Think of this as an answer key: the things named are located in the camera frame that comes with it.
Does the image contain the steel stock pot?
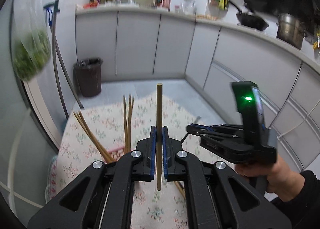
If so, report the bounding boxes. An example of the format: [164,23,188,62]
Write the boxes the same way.
[277,13,308,50]

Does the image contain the white kitchen cabinet run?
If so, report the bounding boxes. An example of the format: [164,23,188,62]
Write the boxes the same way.
[75,6,319,174]

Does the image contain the person's right hand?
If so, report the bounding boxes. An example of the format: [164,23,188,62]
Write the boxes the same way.
[235,155,305,202]

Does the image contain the dark brown trash bin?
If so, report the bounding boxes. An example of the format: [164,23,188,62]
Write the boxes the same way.
[74,57,103,98]

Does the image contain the bamboo chopstick two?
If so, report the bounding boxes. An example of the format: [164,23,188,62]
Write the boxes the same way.
[73,112,116,164]

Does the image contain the bamboo chopstick three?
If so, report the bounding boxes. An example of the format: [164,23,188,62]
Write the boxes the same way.
[77,110,118,163]

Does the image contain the pink perforated utensil holder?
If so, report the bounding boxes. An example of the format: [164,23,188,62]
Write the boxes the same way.
[107,145,125,161]

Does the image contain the floral tablecloth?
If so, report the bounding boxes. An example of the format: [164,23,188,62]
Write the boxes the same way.
[45,93,220,228]

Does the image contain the pink detergent bottle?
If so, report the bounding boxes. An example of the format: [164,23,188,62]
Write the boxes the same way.
[162,0,171,9]

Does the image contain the plastic bag of greens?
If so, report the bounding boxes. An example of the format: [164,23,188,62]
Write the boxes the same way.
[13,0,52,81]

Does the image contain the bamboo chopstick five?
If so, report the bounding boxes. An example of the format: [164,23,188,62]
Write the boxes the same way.
[127,95,135,152]

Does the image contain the bamboo chopstick six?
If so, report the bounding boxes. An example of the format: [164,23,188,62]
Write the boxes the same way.
[174,181,185,199]

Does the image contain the broom handle grey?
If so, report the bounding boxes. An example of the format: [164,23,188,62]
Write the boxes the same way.
[46,8,69,119]

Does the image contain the bamboo chopstick four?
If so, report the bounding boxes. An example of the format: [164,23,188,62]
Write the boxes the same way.
[123,95,128,154]

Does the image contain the black wok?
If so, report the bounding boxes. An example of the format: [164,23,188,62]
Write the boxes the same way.
[228,0,269,31]

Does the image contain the green yellow snack bag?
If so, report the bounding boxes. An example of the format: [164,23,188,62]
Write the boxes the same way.
[209,0,229,11]

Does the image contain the person's right forearm black sleeve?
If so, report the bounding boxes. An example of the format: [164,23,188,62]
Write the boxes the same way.
[271,171,320,228]

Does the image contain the bamboo chopstick one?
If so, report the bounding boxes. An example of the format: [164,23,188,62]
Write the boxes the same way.
[156,83,163,191]

